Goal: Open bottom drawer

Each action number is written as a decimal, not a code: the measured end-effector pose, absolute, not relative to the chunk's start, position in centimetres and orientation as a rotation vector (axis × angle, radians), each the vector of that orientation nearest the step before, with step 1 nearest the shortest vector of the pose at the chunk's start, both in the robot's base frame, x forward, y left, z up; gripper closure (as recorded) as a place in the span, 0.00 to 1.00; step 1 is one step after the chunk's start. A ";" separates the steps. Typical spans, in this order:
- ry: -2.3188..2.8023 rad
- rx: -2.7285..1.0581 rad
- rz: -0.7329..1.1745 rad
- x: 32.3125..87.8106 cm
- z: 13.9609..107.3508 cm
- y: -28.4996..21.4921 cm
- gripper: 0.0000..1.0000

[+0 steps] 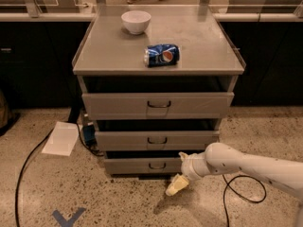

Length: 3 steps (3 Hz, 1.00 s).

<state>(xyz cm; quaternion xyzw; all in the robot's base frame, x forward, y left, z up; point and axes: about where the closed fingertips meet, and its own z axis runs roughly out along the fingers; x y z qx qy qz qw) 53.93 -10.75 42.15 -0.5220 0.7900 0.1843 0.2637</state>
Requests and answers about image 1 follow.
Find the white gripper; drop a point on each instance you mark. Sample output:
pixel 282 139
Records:
pixel 188 168

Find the grey bottom drawer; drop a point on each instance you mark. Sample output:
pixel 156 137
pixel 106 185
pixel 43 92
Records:
pixel 142 166

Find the grey drawer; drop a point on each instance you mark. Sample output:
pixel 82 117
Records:
pixel 156 105
pixel 155 140
pixel 142 166

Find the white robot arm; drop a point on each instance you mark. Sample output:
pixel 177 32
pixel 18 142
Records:
pixel 220 159

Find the grey middle drawer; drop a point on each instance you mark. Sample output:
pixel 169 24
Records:
pixel 155 140

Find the grey top drawer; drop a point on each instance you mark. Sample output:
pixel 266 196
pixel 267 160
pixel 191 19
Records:
pixel 156 105

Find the grey drawer cabinet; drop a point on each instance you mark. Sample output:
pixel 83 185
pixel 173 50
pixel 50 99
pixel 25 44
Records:
pixel 111 60

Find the blue box behind cabinet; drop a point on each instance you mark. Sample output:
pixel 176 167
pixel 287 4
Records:
pixel 89 135

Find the white paper sheet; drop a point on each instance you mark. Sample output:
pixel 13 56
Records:
pixel 62 139

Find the blue pepsi can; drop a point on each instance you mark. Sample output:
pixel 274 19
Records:
pixel 161 55

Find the white ceramic bowl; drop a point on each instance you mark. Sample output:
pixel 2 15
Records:
pixel 136 21

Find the white counter ledge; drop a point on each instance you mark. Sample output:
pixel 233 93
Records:
pixel 220 17

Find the brown bag at left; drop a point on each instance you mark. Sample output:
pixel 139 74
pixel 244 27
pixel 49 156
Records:
pixel 7 117

